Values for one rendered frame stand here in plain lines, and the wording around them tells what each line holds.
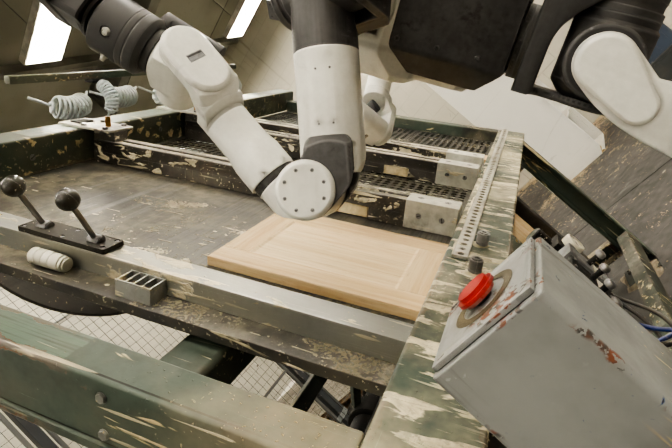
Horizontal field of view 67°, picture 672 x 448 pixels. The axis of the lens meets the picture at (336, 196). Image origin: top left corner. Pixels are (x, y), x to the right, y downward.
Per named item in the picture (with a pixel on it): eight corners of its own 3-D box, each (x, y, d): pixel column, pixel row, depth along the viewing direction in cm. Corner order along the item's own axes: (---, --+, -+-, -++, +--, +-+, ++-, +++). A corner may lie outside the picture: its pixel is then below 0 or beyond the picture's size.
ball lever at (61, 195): (100, 254, 88) (62, 202, 78) (83, 249, 89) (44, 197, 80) (114, 238, 90) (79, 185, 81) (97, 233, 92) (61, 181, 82)
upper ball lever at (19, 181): (48, 239, 92) (6, 188, 82) (33, 235, 93) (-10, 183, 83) (63, 224, 94) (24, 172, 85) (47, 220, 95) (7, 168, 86)
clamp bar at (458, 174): (473, 192, 155) (487, 114, 147) (157, 134, 192) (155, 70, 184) (476, 184, 164) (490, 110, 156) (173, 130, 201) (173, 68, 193)
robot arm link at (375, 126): (360, 163, 130) (393, 136, 125) (330, 141, 124) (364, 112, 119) (355, 136, 138) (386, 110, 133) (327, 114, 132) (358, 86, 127)
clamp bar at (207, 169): (453, 240, 116) (470, 138, 109) (60, 156, 153) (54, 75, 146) (458, 226, 125) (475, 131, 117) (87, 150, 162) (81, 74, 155)
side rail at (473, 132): (493, 154, 240) (497, 131, 237) (285, 121, 275) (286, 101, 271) (494, 151, 247) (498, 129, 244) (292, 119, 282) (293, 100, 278)
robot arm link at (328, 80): (373, 212, 75) (363, 62, 75) (366, 217, 62) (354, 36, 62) (298, 217, 77) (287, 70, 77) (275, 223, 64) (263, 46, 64)
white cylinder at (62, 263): (26, 265, 88) (61, 276, 86) (24, 250, 87) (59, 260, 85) (41, 259, 91) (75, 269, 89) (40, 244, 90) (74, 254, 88)
